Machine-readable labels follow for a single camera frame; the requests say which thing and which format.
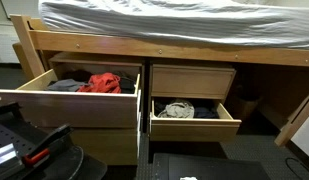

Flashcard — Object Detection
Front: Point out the closed wooden drawer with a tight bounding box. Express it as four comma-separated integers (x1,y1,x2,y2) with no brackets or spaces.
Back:
150,63,237,101

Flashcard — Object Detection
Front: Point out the orange handled black clamp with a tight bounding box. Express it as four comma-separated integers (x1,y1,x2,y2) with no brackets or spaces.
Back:
21,123,75,168

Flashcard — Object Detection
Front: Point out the large open wooden drawer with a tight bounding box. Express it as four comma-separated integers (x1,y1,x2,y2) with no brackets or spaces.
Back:
0,68,142,130

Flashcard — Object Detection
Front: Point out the white bed sheet mattress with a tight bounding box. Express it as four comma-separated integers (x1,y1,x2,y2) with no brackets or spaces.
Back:
38,0,309,51

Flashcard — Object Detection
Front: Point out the small open wooden drawer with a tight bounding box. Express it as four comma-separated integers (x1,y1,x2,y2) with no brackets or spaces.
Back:
148,97,243,143

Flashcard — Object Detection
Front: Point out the beige cloth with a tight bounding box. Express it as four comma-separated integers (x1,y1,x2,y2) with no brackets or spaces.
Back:
156,99,196,120

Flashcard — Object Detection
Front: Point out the navy blue cloth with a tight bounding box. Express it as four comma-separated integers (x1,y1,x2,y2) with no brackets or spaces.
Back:
193,106,220,120

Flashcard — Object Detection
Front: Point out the black cloth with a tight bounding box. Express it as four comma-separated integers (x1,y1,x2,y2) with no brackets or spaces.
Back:
118,76,137,95

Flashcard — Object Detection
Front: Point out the black floor cable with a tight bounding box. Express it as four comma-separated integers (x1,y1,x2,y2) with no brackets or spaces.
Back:
284,156,309,178

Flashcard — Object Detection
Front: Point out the black equipment with orange part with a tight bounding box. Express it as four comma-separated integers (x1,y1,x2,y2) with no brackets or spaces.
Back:
0,101,109,180

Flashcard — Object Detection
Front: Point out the wooden bed frame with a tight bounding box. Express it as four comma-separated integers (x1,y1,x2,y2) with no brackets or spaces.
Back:
9,14,309,148

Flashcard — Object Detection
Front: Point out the wooden dresser body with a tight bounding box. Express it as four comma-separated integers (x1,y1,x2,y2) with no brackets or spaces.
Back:
48,52,144,167

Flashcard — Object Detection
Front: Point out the aluminium extrusion bar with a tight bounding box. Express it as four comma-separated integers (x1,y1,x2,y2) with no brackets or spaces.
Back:
0,143,26,180

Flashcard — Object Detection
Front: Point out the red cloth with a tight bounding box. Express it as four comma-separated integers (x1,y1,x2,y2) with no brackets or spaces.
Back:
77,72,122,95

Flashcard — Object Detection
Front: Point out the grey cloth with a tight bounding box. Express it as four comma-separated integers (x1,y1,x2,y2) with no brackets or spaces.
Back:
45,78,91,93

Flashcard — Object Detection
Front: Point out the white cabinet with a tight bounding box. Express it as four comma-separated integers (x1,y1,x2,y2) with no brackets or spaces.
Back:
0,21,22,65

